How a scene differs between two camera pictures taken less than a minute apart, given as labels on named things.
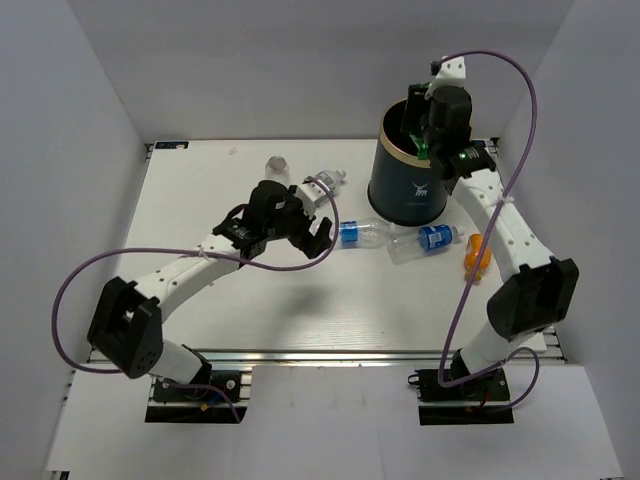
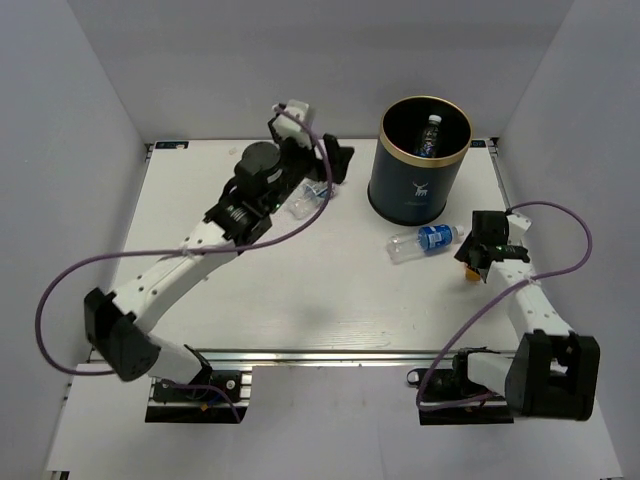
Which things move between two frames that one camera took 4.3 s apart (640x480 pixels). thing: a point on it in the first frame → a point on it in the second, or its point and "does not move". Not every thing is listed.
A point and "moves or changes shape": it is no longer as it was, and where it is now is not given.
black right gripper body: x=417 y=111 → x=465 y=253
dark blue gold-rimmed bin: x=403 y=187 does not move
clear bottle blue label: x=371 y=233 moves or changes shape
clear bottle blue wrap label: x=403 y=247 does not move
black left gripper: x=311 y=245 → x=339 y=158
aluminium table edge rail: x=318 y=357 does not move
